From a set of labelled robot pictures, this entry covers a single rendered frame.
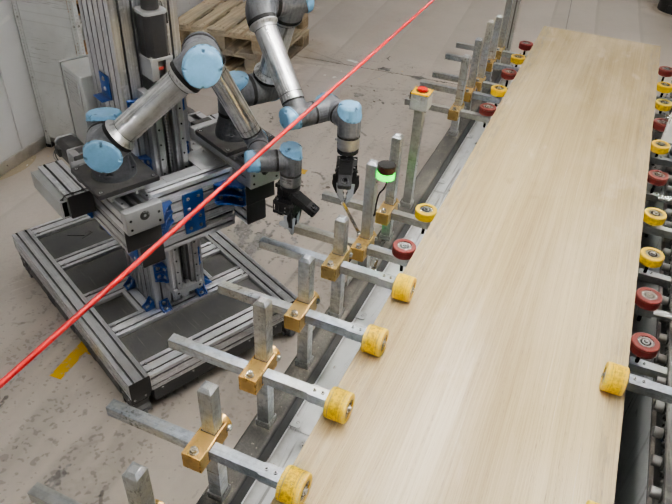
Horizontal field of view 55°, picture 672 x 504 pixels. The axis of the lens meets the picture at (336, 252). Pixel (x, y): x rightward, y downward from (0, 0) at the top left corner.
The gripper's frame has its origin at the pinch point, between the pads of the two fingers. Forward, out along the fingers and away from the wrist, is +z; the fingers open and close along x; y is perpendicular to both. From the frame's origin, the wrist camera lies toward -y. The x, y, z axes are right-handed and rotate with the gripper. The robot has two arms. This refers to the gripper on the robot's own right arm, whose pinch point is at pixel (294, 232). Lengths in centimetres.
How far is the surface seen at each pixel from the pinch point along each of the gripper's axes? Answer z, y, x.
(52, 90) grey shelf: 43, 228, -116
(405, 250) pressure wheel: -9.1, -42.8, 2.8
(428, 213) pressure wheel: -9.2, -43.2, -22.2
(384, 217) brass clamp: -3.6, -27.6, -19.9
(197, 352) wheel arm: -13, -9, 77
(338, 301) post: 4.2, -27.7, 22.8
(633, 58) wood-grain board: -10, -103, -233
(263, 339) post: -23, -27, 73
